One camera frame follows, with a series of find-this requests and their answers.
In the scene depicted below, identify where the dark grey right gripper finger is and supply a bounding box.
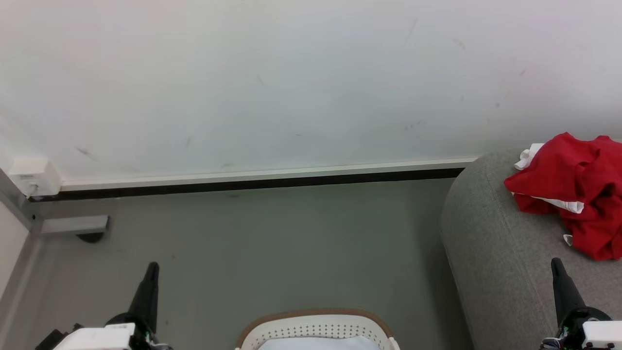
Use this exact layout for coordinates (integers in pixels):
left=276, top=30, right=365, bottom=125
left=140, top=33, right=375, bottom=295
left=550, top=258, right=574, bottom=327
left=559, top=265, right=587, bottom=314

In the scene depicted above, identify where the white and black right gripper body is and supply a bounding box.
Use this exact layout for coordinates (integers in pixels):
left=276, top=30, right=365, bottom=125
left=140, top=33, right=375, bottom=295
left=556, top=306, right=622, bottom=350

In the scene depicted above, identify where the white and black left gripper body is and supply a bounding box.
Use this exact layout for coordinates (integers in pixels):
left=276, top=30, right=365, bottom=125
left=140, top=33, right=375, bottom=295
left=52, top=311, right=161, bottom=350

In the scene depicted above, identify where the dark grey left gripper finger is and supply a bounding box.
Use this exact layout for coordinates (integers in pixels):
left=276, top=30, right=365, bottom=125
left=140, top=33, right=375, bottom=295
left=145, top=262, right=160, bottom=336
left=127, top=262, right=154, bottom=322

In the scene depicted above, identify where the red garment with white trim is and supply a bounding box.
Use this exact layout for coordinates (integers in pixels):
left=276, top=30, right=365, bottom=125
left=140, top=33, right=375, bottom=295
left=503, top=132, right=622, bottom=262

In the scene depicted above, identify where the white laundry basket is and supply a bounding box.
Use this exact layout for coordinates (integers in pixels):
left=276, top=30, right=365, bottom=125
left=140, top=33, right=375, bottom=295
left=235, top=308, right=401, bottom=350

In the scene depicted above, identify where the grey fabric sofa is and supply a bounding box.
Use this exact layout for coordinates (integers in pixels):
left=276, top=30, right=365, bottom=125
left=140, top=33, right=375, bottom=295
left=440, top=148, right=622, bottom=350

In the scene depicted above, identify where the white and black baseboard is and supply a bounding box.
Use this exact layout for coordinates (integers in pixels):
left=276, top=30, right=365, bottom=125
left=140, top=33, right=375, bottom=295
left=28, top=157, right=479, bottom=203

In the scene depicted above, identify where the pale white cloth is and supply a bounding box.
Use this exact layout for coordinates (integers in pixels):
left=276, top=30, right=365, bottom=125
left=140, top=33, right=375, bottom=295
left=258, top=335, right=382, bottom=350

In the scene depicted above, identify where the grey metal frame bracket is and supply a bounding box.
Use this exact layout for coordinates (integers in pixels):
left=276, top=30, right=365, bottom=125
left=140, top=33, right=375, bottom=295
left=0, top=168, right=110, bottom=240

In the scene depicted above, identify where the white wall socket box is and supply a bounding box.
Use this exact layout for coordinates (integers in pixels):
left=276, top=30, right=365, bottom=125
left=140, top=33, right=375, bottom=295
left=7, top=157, right=63, bottom=198

